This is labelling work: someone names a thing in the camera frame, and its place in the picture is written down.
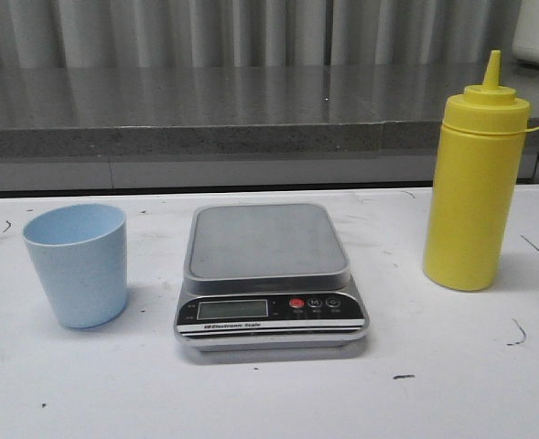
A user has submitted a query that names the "light blue plastic cup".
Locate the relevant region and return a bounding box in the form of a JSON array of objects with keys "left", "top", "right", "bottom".
[{"left": 22, "top": 204, "right": 128, "bottom": 328}]

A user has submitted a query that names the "yellow squeeze bottle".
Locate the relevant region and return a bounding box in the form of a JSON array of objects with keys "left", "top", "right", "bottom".
[{"left": 423, "top": 50, "right": 537, "bottom": 292}]

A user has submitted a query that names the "silver digital kitchen scale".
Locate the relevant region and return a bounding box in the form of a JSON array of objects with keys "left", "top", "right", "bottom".
[{"left": 174, "top": 203, "right": 370, "bottom": 351}]

